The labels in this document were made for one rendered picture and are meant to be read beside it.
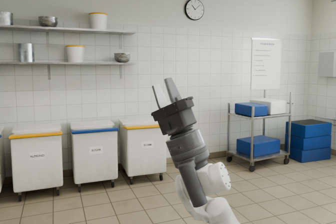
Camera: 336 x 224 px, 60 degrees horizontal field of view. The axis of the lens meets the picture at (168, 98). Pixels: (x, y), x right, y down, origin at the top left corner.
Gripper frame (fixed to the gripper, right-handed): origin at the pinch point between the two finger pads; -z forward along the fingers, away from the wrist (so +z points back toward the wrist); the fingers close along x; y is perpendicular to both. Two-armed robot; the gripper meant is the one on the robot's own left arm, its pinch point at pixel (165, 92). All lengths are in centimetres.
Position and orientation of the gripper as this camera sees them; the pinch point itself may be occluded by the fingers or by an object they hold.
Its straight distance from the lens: 71.1
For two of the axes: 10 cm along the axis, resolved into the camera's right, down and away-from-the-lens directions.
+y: -6.7, 2.1, -7.1
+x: 6.5, -3.1, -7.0
